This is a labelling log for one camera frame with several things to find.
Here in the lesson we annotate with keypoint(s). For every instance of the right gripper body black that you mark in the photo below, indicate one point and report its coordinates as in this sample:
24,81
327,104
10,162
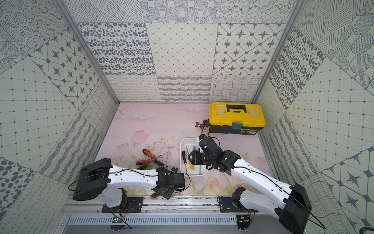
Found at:
200,158

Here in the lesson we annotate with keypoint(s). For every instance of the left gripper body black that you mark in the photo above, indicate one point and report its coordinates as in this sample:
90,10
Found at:
161,189

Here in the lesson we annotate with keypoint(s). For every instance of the yellow slim screwdriver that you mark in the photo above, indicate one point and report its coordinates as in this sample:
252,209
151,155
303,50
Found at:
190,163

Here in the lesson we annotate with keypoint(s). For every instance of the black yellow large screwdriver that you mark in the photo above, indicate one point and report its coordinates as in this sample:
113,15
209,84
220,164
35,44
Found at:
184,160

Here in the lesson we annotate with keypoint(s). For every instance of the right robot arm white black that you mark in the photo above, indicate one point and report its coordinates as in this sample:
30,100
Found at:
289,204

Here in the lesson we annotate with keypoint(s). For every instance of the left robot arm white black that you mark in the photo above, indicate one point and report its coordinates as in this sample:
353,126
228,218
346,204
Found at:
106,182

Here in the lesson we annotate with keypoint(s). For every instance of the white plastic storage box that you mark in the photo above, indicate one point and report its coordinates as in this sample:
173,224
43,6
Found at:
190,142

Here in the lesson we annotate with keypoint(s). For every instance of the black yellow dotted screwdriver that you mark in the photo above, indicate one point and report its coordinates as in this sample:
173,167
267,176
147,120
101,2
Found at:
143,166

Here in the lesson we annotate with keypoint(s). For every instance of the medium orange black screwdriver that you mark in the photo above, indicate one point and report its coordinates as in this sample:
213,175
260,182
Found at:
146,162

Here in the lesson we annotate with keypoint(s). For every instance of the large orange black screwdriver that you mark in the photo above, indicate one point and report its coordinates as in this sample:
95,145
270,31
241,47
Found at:
148,153

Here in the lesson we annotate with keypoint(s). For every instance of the dark red metal fitting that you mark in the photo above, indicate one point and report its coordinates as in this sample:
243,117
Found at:
201,125

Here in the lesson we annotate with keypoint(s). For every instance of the yellow black toolbox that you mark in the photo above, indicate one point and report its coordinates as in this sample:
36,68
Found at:
235,118

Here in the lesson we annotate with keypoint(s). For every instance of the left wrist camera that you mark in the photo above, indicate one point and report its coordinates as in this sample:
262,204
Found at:
174,170

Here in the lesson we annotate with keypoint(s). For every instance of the aluminium mounting rail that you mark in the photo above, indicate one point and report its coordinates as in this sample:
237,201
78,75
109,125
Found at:
177,205

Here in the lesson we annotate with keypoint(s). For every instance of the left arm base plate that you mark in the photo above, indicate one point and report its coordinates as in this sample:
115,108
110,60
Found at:
127,204

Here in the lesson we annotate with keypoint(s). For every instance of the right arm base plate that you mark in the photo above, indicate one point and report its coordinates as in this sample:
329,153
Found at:
232,204

